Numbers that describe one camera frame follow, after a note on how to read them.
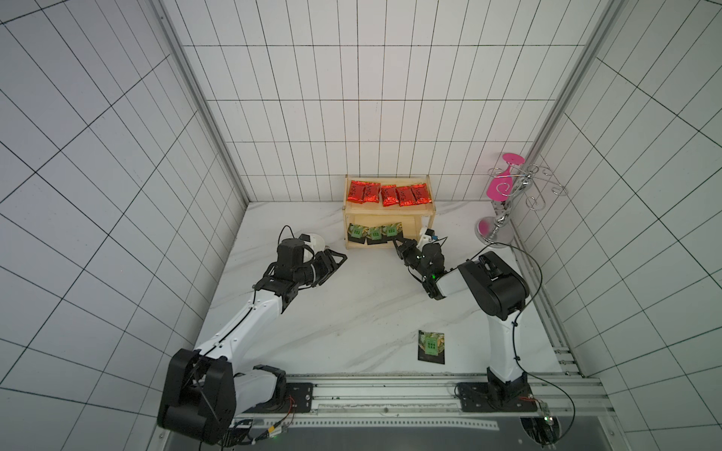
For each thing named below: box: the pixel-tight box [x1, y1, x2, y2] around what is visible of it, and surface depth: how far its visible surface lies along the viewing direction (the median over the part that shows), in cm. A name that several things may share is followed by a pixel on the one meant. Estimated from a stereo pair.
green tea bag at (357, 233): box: [347, 222, 369, 245], surface depth 109 cm
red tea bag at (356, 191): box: [347, 180, 366, 204], surface depth 94 cm
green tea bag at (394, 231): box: [383, 221, 404, 240], surface depth 101 cm
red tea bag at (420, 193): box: [409, 183, 433, 205], surface depth 93 cm
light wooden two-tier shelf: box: [342, 174, 437, 250], surface depth 94 cm
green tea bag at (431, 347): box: [417, 329, 445, 365], surface depth 83 cm
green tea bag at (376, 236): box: [366, 225, 388, 246], surface depth 108 cm
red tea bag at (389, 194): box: [380, 184, 400, 207], surface depth 92 cm
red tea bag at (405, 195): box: [395, 186, 417, 207], surface depth 93 cm
